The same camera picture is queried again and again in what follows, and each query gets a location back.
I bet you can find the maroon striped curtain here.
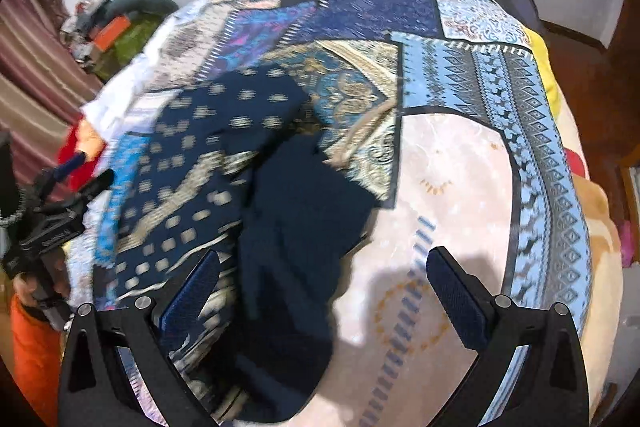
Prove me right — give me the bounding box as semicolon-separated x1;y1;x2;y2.
0;0;103;168

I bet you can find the pink object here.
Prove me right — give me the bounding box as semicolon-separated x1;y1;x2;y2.
619;219;638;268

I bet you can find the person's left forearm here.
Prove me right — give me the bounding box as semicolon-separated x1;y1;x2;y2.
10;294;66;427

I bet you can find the olive green cloth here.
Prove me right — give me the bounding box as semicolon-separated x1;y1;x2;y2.
97;14;171;80

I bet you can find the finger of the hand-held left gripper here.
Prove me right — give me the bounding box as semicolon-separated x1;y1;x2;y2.
35;170;116;215
32;154;86;200

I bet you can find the person's left hand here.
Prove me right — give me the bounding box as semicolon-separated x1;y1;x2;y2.
12;257;71;308

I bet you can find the orange box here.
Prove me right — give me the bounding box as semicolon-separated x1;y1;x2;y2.
92;17;133;52

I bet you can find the dark green cloth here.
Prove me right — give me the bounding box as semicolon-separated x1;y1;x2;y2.
107;0;178;20

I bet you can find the navy patterned drawstring garment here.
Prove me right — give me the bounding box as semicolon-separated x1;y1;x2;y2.
92;67;401;425

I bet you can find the brown wooden door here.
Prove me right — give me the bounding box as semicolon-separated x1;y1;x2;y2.
600;0;640;168

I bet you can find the pile of assorted clutter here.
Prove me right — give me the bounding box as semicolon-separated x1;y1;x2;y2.
60;0;178;80

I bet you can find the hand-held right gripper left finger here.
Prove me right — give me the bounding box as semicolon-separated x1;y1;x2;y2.
59;249;221;427

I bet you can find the patchwork printed blanket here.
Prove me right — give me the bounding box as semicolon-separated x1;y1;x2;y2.
65;0;596;427

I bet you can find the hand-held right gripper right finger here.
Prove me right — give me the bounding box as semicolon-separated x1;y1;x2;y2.
427;247;591;427

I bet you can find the white cloth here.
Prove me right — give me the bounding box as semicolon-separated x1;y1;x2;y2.
80;0;211;142

